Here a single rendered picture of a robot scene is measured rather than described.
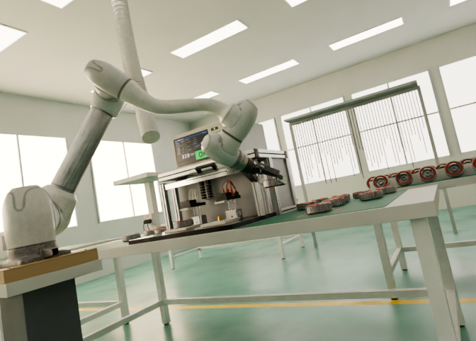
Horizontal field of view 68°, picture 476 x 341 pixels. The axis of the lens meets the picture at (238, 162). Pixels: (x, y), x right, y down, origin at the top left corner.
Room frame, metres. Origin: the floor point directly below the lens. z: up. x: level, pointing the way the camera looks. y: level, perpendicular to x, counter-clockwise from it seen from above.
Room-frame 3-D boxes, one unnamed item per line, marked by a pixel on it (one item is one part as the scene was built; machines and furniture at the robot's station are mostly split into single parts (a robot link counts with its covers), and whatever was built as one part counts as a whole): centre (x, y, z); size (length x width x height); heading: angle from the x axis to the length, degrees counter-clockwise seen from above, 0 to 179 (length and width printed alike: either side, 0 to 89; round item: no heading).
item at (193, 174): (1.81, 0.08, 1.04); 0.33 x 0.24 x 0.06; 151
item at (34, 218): (1.30, 0.79, 0.95); 0.18 x 0.16 x 0.22; 13
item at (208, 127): (2.17, 0.08, 1.22); 0.44 x 0.39 x 0.20; 61
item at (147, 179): (2.85, 0.76, 0.98); 0.37 x 0.35 x 0.46; 61
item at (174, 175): (2.18, 0.09, 1.09); 0.68 x 0.44 x 0.05; 61
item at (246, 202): (2.12, 0.13, 0.92); 0.66 x 0.01 x 0.30; 61
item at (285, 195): (2.09, -0.23, 0.91); 0.28 x 0.03 x 0.32; 151
